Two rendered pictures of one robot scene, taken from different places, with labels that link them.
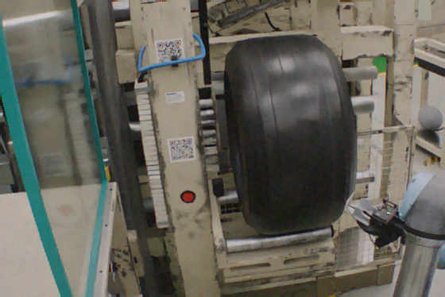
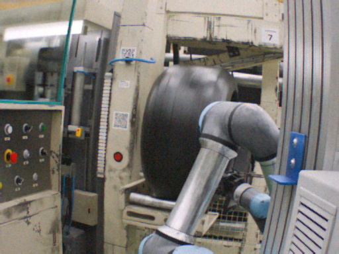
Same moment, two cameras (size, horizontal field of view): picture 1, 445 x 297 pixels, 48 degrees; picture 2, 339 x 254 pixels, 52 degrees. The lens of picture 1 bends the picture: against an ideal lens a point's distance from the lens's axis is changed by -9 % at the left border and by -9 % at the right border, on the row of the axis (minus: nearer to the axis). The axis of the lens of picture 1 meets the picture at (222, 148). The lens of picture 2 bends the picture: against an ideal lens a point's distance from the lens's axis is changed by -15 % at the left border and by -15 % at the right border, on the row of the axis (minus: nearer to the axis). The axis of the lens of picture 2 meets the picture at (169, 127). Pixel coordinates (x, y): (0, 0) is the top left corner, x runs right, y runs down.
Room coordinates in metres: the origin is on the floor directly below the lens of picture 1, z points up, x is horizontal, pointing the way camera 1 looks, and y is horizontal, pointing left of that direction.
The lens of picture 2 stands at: (-0.18, -0.69, 1.30)
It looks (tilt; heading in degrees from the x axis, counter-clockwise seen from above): 3 degrees down; 20
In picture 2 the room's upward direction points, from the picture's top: 5 degrees clockwise
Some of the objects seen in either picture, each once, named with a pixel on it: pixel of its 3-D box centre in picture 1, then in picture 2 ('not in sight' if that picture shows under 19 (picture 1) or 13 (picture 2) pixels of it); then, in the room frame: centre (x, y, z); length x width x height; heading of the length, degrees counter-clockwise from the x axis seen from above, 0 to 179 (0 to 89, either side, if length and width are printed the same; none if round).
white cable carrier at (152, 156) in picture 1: (153, 156); (106, 125); (1.42, 0.20, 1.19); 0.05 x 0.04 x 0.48; 4
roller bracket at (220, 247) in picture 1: (215, 221); (138, 191); (1.48, 0.04, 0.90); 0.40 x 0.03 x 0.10; 4
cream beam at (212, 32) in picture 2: not in sight; (228, 34); (1.80, -0.24, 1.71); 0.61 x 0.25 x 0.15; 94
